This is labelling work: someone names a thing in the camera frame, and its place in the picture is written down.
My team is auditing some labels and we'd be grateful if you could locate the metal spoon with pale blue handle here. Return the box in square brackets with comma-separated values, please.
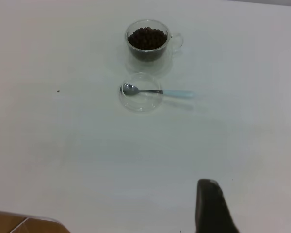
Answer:
[119, 83, 194, 99]

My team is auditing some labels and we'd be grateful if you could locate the clear round glass dish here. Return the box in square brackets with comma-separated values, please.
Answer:
[118, 72, 161, 114]

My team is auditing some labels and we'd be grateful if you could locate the glass cup of coffee beans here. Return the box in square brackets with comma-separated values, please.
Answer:
[125, 20, 184, 73]

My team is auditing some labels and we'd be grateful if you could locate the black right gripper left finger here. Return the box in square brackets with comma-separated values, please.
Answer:
[194, 179, 241, 233]

